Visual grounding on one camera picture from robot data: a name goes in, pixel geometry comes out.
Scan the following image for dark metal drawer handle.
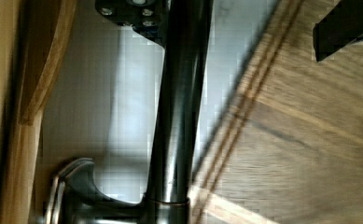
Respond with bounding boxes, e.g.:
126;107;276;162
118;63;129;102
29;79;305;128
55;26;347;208
44;0;213;224

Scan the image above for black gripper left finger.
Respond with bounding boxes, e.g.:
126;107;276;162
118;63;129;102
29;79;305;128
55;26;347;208
95;0;170;47

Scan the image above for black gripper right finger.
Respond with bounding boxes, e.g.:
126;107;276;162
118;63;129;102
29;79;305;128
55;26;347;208
313;0;363;62

